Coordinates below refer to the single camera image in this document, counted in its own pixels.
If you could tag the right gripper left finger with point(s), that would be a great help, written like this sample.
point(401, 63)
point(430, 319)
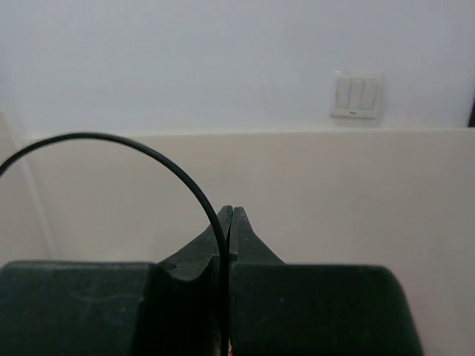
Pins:
point(191, 306)

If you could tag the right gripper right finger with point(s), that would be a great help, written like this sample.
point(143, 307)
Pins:
point(249, 257)

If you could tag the white wall light switch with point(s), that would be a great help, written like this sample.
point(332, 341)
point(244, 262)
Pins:
point(357, 95)

